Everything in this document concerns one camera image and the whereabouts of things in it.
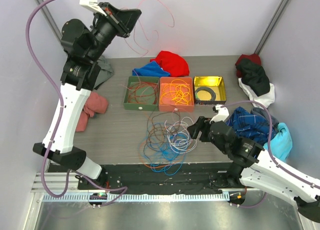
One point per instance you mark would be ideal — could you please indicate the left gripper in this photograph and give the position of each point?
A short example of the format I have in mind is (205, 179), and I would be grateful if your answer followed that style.
(122, 21)

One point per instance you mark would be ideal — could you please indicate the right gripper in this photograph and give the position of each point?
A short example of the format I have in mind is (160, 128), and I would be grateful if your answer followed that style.
(202, 124)

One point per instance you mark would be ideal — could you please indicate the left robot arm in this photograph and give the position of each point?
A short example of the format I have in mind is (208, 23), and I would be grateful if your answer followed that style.
(83, 46)

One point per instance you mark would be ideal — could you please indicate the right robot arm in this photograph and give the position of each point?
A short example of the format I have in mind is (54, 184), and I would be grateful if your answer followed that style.
(253, 166)

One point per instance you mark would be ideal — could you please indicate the salmon drawer box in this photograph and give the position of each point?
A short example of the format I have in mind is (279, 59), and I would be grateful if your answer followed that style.
(176, 94)

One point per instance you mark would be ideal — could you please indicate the blue plaid cloth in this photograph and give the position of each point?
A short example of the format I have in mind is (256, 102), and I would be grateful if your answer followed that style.
(249, 126)

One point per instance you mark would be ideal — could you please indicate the grey denim cloth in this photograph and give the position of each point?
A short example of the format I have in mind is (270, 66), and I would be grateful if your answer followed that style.
(262, 113)

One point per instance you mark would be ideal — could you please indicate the green drawer box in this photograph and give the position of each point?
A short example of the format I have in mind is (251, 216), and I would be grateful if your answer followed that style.
(142, 94)

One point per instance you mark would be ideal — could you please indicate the black cloth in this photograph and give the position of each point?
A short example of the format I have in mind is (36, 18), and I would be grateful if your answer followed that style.
(254, 76)

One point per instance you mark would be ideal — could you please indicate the white cloth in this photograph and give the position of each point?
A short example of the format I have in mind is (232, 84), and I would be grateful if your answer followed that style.
(265, 99)

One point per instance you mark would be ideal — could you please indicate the cyan cloth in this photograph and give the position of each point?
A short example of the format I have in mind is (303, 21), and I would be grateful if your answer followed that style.
(281, 142)

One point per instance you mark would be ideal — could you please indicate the dark red cloth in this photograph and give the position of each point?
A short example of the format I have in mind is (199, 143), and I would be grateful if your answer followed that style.
(252, 57)

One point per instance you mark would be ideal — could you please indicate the dusty pink cloth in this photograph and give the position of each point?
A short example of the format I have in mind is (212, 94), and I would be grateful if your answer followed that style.
(95, 104)

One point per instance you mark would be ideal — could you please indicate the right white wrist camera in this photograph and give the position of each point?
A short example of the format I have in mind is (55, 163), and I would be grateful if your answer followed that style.
(222, 113)

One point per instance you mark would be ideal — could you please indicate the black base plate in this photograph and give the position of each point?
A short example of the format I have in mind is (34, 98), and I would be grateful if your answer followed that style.
(191, 179)

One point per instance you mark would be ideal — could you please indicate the left grey corner post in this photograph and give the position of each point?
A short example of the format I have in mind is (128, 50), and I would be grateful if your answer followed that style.
(50, 20)

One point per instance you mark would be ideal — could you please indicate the slotted cable duct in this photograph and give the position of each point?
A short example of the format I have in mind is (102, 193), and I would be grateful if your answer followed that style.
(96, 197)

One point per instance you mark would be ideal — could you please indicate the grey aluminium corner post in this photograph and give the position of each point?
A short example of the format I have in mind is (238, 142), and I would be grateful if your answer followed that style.
(281, 8)

